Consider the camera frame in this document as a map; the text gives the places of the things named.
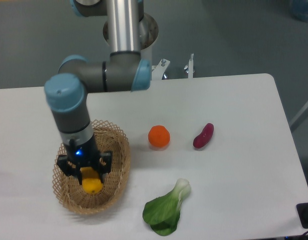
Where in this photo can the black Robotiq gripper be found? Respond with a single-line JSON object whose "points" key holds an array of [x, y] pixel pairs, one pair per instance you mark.
{"points": [[84, 155]]}

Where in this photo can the yellow mango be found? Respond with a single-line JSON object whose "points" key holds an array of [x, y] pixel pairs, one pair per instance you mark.
{"points": [[91, 182]]}

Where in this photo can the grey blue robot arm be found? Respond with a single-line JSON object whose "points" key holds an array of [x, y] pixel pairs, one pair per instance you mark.
{"points": [[66, 92]]}

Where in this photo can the woven wicker basket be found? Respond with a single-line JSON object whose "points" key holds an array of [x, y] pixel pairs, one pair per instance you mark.
{"points": [[109, 137]]}

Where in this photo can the orange tangerine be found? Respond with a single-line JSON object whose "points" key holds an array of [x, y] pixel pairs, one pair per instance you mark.
{"points": [[159, 136]]}

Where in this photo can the green bok choy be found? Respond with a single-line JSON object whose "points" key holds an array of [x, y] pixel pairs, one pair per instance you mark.
{"points": [[163, 213]]}

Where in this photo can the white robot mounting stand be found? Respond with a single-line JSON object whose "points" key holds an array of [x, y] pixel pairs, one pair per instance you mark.
{"points": [[173, 60]]}

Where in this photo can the purple sweet potato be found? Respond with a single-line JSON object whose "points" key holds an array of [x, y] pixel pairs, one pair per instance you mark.
{"points": [[204, 137]]}

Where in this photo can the black device at table edge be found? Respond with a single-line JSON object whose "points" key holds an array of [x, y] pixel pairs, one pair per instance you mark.
{"points": [[302, 210]]}

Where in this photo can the blue object top right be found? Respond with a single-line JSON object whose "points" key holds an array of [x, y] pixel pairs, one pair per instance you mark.
{"points": [[299, 9]]}

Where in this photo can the white frame at right edge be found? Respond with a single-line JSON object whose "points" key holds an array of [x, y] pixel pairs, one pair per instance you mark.
{"points": [[299, 118]]}

